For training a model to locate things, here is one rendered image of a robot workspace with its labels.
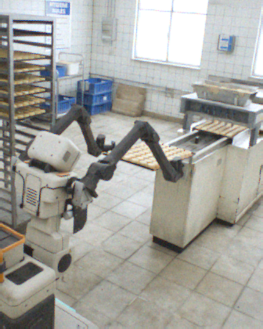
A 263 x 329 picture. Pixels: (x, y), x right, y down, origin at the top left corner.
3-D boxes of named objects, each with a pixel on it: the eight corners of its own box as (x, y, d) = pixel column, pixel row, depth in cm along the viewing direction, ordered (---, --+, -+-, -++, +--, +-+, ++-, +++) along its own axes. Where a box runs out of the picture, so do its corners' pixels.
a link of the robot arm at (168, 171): (135, 134, 215) (152, 136, 208) (141, 126, 218) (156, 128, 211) (163, 182, 243) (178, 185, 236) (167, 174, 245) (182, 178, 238)
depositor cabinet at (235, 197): (216, 173, 512) (226, 110, 484) (271, 189, 474) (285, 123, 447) (167, 207, 411) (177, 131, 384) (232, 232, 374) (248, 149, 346)
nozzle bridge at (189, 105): (192, 124, 410) (196, 92, 399) (260, 141, 372) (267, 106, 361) (177, 130, 384) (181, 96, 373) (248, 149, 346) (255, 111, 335)
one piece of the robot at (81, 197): (79, 207, 179) (83, 183, 177) (71, 204, 182) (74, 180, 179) (93, 203, 187) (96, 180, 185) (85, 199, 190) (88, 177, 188)
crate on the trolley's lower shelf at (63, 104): (57, 104, 720) (58, 94, 714) (75, 108, 706) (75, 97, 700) (38, 110, 672) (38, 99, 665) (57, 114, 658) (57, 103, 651)
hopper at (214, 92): (203, 93, 393) (204, 80, 388) (257, 104, 364) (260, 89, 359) (189, 97, 370) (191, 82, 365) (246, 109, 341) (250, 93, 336)
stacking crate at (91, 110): (95, 106, 802) (95, 97, 796) (110, 110, 781) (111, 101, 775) (75, 111, 755) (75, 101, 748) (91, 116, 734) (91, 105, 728)
